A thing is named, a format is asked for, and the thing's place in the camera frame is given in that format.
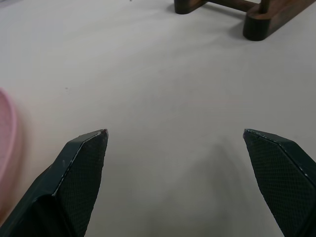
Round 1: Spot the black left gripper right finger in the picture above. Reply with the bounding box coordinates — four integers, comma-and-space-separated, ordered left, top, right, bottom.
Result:
243, 128, 316, 237

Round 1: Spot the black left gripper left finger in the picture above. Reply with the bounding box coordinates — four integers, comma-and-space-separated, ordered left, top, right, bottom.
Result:
6, 128, 109, 237

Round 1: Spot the dark wooden stand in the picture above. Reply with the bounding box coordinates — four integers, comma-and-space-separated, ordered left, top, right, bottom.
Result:
174, 0, 314, 41

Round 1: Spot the pink plastic dish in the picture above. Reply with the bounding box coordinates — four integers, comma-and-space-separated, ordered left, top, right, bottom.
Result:
0, 87, 18, 183

